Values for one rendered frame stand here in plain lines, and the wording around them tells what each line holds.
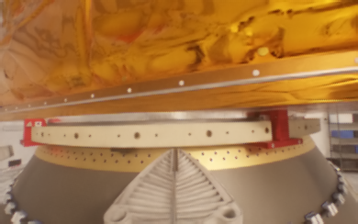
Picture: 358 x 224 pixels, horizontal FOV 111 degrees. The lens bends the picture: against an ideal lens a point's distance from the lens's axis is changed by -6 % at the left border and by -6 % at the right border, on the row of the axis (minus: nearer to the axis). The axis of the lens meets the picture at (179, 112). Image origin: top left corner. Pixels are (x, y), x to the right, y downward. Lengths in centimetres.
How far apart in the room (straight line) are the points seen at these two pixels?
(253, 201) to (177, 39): 39
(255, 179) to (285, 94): 20
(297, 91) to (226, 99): 12
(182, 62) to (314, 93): 26
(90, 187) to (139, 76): 29
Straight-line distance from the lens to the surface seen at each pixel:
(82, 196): 42
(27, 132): 65
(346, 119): 624
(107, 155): 39
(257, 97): 30
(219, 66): 31
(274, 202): 41
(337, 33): 35
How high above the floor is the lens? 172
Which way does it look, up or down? 4 degrees up
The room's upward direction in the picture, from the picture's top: 2 degrees counter-clockwise
